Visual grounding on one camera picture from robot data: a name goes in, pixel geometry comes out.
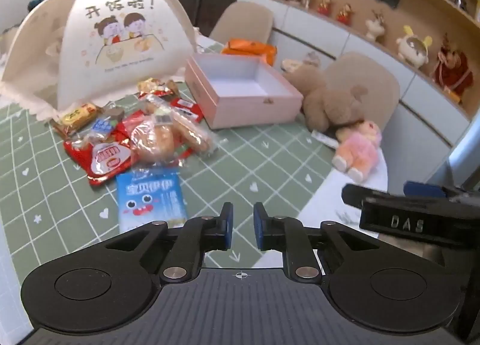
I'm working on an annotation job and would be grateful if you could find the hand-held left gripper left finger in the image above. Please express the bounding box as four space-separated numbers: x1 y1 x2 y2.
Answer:
99 202 234 283

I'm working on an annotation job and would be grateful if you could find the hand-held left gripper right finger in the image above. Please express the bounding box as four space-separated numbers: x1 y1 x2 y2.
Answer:
253 202 381 283

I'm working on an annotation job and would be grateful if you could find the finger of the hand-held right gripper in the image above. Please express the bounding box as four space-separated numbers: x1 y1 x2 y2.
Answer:
342 183 480 245
404 181 480 204

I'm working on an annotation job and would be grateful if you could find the blue cartoon snack packet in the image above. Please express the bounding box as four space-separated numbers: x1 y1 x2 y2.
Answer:
115 168 188 229

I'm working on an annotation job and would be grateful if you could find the round bread clear packet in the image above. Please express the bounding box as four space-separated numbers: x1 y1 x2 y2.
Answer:
124 110 185 166

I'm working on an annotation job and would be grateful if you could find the pink cardboard box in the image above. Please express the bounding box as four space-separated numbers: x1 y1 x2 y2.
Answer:
184 53 304 130

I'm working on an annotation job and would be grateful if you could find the small red snack packet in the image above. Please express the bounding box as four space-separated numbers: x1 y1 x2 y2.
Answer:
170 97 205 121

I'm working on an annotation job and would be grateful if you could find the green checked tablecloth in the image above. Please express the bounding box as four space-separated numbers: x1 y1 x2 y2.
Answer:
0 35 389 331

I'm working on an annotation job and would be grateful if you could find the pink plush doll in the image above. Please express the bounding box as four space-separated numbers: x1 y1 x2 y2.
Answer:
331 119 383 183

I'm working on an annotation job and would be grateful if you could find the long bread stick packet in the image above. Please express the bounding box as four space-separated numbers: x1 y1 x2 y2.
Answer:
170 107 221 159

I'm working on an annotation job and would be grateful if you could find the white striped packet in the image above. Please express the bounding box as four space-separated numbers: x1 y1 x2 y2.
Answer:
311 129 339 149

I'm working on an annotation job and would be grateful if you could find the beige upholstered chair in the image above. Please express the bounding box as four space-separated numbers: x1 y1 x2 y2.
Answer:
324 52 401 133
209 2 275 44

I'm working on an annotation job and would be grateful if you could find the brown teddy bear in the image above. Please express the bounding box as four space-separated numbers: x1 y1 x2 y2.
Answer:
290 65 370 133

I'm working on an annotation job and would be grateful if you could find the red robed doll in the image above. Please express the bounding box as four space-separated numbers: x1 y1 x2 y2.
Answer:
430 33 474 97

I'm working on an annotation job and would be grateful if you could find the large red snack packet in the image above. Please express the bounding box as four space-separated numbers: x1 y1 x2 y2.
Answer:
63 120 133 187

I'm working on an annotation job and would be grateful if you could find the clear cookie packet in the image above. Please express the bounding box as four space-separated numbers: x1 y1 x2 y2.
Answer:
144 94 178 118

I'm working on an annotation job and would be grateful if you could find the cream plush with yellow horns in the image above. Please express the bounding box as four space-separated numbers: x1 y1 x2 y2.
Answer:
395 24 433 69

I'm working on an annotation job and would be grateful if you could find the small blue candy packet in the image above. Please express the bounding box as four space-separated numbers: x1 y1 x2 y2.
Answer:
91 116 115 135

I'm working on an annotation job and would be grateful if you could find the small brown candy packet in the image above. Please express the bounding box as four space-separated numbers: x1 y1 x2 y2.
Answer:
101 107 125 121

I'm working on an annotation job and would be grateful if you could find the white deer plush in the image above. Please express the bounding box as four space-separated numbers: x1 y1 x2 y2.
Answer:
364 9 387 42

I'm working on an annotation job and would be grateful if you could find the small cream plush toy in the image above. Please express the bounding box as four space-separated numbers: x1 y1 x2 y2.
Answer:
281 52 320 73

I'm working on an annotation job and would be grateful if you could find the orange snack bag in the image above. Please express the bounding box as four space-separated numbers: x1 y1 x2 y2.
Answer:
221 38 278 67

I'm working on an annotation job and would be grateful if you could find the white cartoon print food cover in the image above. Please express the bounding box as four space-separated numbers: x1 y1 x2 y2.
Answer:
0 0 198 121

